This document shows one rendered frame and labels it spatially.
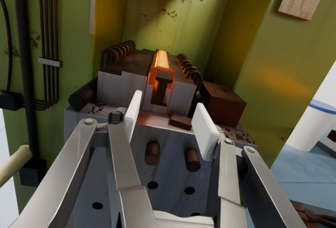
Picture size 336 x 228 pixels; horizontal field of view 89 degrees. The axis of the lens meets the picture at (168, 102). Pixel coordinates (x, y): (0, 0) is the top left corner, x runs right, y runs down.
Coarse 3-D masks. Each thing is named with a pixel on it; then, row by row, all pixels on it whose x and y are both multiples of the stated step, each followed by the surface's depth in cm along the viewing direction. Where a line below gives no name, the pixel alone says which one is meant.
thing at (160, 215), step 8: (160, 216) 8; (168, 216) 8; (176, 216) 8; (192, 216) 8; (200, 216) 8; (208, 216) 8; (160, 224) 7; (168, 224) 7; (176, 224) 7; (184, 224) 7; (192, 224) 8; (200, 224) 8; (208, 224) 8
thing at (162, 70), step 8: (160, 56) 50; (160, 64) 39; (152, 72) 33; (160, 72) 28; (168, 72) 29; (152, 80) 33; (160, 80) 25; (168, 80) 25; (152, 88) 32; (160, 88) 25; (152, 96) 28; (160, 96) 26; (160, 104) 26
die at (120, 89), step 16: (112, 64) 40; (128, 64) 40; (144, 64) 44; (176, 64) 54; (112, 80) 34; (128, 80) 35; (144, 80) 35; (176, 80) 36; (192, 80) 39; (96, 96) 36; (112, 96) 36; (128, 96) 36; (144, 96) 36; (176, 96) 36; (192, 96) 36; (160, 112) 38; (176, 112) 38
